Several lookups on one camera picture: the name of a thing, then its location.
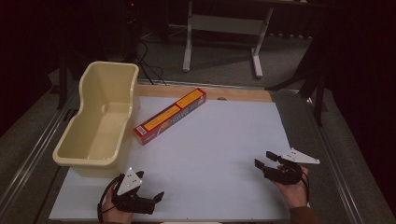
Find black floor cables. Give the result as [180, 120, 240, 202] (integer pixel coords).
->
[134, 39, 168, 86]

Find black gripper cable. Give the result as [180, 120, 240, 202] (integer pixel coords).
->
[96, 175, 123, 224]
[299, 170, 312, 203]

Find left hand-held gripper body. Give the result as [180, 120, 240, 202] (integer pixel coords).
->
[111, 167, 157, 216]

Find person's left hand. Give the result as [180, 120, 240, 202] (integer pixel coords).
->
[101, 183, 135, 224]

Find dark computer tower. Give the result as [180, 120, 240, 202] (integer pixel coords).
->
[122, 0, 142, 63]

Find metal table rail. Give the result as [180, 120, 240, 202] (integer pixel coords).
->
[0, 88, 79, 217]
[298, 89, 366, 224]

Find white desk frame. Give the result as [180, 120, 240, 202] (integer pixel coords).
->
[182, 0, 276, 79]

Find black metal stand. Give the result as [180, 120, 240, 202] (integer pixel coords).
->
[56, 50, 69, 110]
[265, 60, 329, 127]

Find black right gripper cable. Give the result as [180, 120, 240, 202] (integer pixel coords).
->
[299, 170, 312, 203]

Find wooden board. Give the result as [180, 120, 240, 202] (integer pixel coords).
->
[136, 84, 274, 104]

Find person's right hand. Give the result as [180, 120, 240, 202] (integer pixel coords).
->
[272, 164, 310, 209]

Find cream plastic bin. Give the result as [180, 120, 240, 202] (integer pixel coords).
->
[51, 61, 140, 179]

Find white table mat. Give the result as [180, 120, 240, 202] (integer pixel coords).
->
[49, 94, 292, 223]

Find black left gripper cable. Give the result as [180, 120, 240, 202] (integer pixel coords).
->
[96, 175, 123, 224]

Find long red orange box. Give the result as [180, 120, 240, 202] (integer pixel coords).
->
[133, 87, 207, 147]

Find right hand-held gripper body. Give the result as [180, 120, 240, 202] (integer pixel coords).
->
[262, 147, 321, 186]

